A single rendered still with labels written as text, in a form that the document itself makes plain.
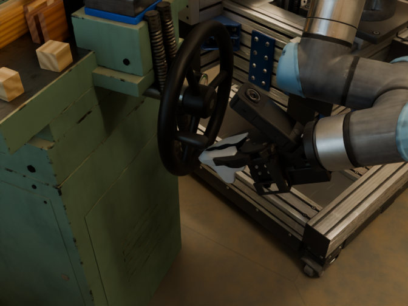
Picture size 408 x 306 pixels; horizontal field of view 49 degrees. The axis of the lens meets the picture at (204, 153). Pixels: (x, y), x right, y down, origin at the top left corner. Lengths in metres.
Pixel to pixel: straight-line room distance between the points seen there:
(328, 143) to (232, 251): 1.04
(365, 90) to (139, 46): 0.36
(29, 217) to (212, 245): 0.79
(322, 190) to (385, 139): 0.97
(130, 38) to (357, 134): 0.39
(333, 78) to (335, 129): 0.09
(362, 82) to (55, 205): 0.58
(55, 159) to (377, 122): 0.52
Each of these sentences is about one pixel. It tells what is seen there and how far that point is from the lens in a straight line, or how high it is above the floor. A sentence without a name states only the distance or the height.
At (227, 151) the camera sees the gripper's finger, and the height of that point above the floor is 0.83.
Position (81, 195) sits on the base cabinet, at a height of 0.64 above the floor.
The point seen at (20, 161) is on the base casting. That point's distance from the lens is 0.86.
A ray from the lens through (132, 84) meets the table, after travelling 0.78.
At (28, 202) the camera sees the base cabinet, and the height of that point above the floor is 0.63.
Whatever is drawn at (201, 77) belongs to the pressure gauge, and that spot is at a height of 0.69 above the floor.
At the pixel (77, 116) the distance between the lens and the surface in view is 0.82.
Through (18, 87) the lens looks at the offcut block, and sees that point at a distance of 0.73.
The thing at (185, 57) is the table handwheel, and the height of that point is 0.93.
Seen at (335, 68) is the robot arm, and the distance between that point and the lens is 0.67.
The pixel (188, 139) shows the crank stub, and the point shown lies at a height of 0.82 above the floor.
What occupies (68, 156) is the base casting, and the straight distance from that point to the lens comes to 0.83.
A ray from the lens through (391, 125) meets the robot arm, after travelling 0.58.
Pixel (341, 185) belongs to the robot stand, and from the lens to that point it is 1.57.
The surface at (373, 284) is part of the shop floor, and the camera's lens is 1.61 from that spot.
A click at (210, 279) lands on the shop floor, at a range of 1.53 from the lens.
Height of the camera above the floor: 1.28
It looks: 41 degrees down
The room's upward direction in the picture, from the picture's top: straight up
